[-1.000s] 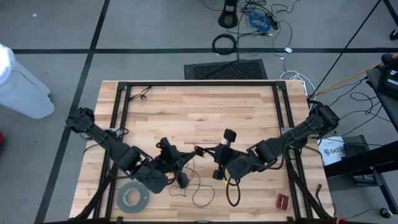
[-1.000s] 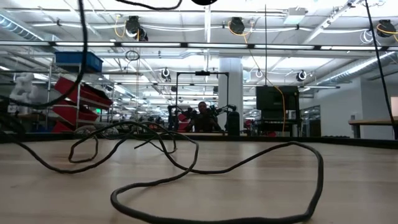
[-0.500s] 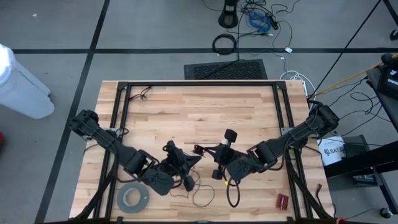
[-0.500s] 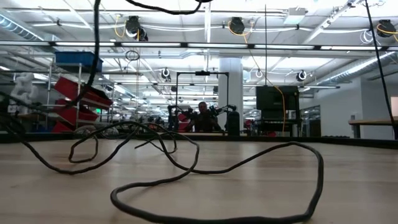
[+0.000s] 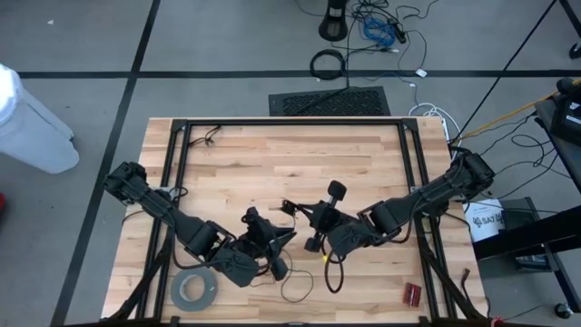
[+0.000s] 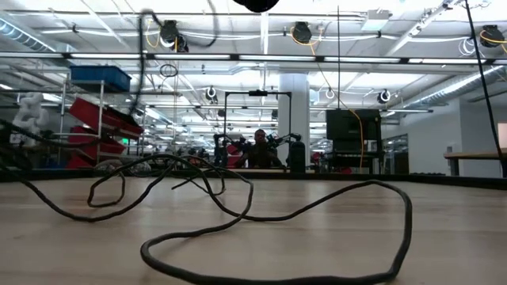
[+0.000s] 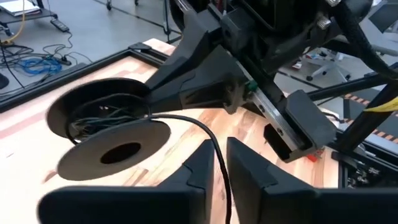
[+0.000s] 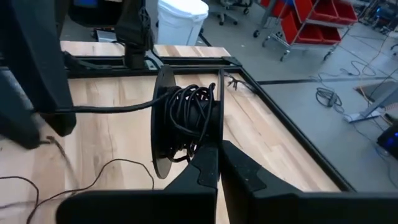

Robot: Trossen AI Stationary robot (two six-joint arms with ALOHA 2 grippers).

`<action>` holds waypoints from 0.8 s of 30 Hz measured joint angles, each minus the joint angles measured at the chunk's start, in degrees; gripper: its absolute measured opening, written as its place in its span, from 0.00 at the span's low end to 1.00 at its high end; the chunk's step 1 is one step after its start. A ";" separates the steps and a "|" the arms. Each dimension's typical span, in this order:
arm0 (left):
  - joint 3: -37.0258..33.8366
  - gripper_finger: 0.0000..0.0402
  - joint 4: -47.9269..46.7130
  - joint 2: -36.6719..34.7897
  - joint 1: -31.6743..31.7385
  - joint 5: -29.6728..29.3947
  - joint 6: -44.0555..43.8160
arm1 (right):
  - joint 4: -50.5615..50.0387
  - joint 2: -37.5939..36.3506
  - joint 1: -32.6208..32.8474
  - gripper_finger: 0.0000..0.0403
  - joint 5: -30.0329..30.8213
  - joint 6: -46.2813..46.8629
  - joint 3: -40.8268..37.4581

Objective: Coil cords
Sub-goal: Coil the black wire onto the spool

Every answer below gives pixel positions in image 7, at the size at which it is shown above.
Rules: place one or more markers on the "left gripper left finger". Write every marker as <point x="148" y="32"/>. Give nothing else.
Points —
<point x="140" y="205"/>

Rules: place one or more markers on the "black aluminium table frame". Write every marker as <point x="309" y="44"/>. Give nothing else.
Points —
<point x="77" y="71"/>

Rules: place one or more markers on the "red connector block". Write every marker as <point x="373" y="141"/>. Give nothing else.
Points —
<point x="311" y="157"/>

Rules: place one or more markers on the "office chair base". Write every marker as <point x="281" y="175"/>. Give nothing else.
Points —
<point x="329" y="67"/>

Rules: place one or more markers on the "black power strip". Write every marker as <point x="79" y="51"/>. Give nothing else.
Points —
<point x="59" y="25"/>

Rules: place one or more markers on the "black electronics box white labels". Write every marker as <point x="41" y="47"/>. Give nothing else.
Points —
<point x="357" y="174"/>

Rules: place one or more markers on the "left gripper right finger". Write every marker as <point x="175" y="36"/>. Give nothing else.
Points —
<point x="295" y="208"/>

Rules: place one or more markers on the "black low rolling cart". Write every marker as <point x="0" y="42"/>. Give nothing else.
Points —
<point x="31" y="14"/>

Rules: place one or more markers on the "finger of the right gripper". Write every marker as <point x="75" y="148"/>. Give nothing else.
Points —
<point x="211" y="84"/>
<point x="192" y="46"/>

